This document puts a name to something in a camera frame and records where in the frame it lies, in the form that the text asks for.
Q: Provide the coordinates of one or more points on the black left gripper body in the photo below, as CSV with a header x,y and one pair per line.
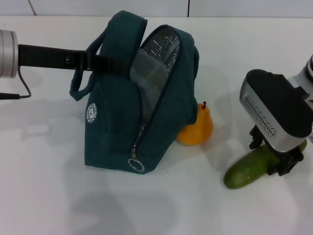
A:
x,y
49,57

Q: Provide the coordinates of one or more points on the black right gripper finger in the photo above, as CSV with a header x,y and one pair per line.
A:
x,y
286,164
256,138

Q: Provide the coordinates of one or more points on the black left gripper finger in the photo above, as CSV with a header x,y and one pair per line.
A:
x,y
107,64

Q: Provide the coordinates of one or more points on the green cucumber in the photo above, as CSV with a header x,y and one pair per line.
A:
x,y
244,171

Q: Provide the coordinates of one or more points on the orange pear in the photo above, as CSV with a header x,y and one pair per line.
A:
x,y
198,129

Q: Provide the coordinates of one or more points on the teal insulated lunch bag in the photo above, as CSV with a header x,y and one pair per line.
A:
x,y
112,137

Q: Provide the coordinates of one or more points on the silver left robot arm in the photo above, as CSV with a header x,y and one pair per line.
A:
x,y
7,54

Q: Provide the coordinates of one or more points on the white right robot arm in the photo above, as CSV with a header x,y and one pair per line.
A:
x,y
305,76

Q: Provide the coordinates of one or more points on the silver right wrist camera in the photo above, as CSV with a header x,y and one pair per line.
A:
x,y
269,98

